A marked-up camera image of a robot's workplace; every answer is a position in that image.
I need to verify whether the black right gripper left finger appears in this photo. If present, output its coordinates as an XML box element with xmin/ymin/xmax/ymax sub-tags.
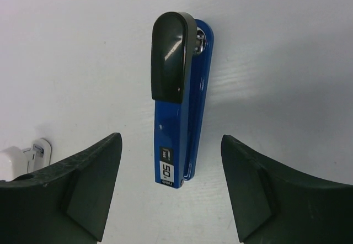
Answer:
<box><xmin>1</xmin><ymin>132</ymin><xmax>122</xmax><ymax>243</ymax></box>

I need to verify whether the white stapler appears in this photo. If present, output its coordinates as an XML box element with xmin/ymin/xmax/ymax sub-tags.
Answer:
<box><xmin>1</xmin><ymin>138</ymin><xmax>52</xmax><ymax>182</ymax></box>

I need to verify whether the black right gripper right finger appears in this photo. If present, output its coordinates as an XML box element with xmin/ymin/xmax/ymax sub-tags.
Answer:
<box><xmin>221</xmin><ymin>135</ymin><xmax>352</xmax><ymax>243</ymax></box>

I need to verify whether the blue and black stapler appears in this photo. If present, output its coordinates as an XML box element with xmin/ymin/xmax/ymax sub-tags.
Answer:
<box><xmin>151</xmin><ymin>12</ymin><xmax>214</xmax><ymax>189</ymax></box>

